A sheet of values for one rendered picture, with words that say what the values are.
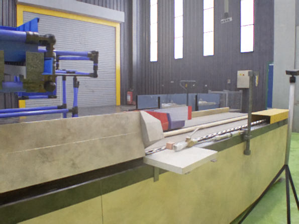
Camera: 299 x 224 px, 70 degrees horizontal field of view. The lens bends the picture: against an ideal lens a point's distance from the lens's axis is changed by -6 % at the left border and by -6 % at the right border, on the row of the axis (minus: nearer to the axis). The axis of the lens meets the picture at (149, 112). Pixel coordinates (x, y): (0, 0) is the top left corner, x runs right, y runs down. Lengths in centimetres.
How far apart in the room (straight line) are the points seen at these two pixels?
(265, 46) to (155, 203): 976
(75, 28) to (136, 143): 1168
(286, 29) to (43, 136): 620
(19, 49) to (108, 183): 56
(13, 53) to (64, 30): 1153
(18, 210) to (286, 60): 619
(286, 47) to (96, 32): 954
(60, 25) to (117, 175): 1149
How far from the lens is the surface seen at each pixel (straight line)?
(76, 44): 1234
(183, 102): 699
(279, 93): 641
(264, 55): 1049
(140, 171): 101
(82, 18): 1274
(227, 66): 1115
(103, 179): 90
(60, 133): 80
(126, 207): 103
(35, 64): 64
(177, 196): 125
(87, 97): 1245
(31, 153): 78
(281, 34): 654
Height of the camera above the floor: 111
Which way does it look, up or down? 6 degrees down
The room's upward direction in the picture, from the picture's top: straight up
